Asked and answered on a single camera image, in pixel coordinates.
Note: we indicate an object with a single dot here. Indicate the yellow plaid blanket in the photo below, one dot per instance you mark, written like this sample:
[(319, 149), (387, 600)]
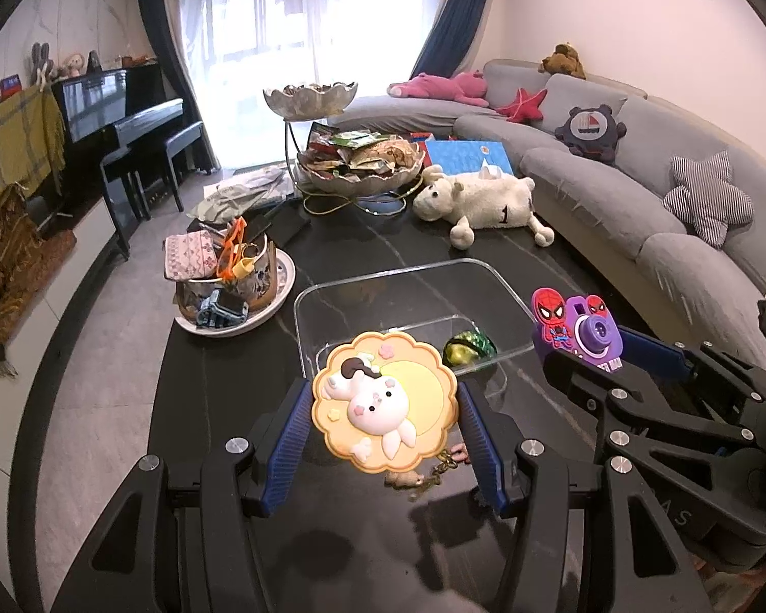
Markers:
[(13, 147)]

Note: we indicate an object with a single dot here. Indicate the clear plastic container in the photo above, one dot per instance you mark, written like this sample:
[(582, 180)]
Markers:
[(415, 294)]

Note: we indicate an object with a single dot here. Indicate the pink patterned pouch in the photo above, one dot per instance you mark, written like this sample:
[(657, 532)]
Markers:
[(191, 255)]

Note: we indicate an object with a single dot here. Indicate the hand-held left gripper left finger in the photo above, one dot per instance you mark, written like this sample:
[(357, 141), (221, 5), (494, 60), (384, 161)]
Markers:
[(287, 440)]

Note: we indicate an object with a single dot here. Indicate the woven patterned basket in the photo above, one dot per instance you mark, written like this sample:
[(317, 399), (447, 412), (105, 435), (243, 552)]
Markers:
[(262, 284)]

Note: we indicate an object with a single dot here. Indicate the brown bear plush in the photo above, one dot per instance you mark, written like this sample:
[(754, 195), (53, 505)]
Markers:
[(563, 60)]

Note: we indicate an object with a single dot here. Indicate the pile of snack packets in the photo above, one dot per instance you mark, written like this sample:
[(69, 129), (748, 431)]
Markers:
[(357, 156)]

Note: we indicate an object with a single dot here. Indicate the black marble desktop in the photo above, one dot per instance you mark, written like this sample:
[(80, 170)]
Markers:
[(230, 364)]

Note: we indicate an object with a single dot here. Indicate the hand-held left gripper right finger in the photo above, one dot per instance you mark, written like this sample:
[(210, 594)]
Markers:
[(482, 440)]

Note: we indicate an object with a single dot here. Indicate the white round plate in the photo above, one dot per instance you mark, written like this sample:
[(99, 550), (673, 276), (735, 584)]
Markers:
[(284, 281)]

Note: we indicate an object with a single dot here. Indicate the black piano bench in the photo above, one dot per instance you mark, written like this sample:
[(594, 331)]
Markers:
[(179, 134)]

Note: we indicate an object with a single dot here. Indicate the small cream bear toy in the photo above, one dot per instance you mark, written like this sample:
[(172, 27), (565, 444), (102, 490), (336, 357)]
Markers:
[(401, 479)]

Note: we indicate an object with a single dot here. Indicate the white sheep plush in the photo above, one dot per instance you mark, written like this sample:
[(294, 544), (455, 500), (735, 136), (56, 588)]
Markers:
[(485, 201)]

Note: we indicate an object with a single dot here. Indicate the blue curtain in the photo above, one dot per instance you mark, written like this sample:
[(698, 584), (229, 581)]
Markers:
[(159, 25), (453, 32)]

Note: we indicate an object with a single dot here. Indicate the brown patterned cloth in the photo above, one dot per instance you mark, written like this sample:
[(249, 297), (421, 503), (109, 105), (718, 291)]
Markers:
[(13, 268)]

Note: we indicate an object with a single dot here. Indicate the white sheer curtain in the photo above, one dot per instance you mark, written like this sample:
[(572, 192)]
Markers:
[(306, 13)]

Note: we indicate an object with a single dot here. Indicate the blue toy car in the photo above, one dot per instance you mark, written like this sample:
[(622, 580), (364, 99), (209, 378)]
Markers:
[(220, 310)]

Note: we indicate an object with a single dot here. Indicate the black piano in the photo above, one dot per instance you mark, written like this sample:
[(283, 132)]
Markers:
[(102, 96)]

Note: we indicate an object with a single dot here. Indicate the grey folded bag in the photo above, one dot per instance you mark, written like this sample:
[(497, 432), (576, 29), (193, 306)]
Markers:
[(242, 195)]

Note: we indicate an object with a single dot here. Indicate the blue book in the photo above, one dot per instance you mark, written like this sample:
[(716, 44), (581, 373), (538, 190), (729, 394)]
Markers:
[(466, 156)]

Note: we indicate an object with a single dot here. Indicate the orange sunglasses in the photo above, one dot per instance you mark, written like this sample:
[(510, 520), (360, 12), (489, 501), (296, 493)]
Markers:
[(230, 249)]

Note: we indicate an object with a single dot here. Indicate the two-tier silver fruit stand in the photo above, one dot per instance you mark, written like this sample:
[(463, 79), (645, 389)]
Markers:
[(309, 102)]

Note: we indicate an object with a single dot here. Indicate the beige plush toy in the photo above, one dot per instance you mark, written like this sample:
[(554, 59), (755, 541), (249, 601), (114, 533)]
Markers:
[(71, 66)]

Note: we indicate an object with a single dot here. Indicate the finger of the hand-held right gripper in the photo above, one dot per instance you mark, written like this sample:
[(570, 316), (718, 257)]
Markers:
[(651, 354), (574, 383)]

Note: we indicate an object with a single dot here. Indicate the pink bear plush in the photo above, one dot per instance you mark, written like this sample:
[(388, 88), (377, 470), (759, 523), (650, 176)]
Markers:
[(440, 86)]

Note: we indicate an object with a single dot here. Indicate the purple toy camera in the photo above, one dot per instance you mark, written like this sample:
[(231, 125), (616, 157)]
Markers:
[(587, 332)]

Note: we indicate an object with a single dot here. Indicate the grey bunny figure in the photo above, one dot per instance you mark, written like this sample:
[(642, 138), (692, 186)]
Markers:
[(40, 64)]

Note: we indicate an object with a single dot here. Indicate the grey curved sofa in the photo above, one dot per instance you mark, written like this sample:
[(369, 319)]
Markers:
[(600, 172)]

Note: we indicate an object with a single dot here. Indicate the red and blue box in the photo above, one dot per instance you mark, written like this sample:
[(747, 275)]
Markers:
[(10, 86)]

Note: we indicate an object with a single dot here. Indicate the black flat device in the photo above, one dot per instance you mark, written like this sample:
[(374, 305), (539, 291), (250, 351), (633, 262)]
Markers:
[(278, 227)]

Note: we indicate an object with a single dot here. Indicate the striped star pillow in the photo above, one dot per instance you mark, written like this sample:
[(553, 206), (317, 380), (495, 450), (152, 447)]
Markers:
[(708, 201)]

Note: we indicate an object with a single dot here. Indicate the navy boat cushion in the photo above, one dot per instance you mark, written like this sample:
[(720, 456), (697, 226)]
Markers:
[(590, 131)]

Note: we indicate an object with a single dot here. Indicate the red star pillow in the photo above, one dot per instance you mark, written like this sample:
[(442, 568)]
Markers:
[(525, 105)]

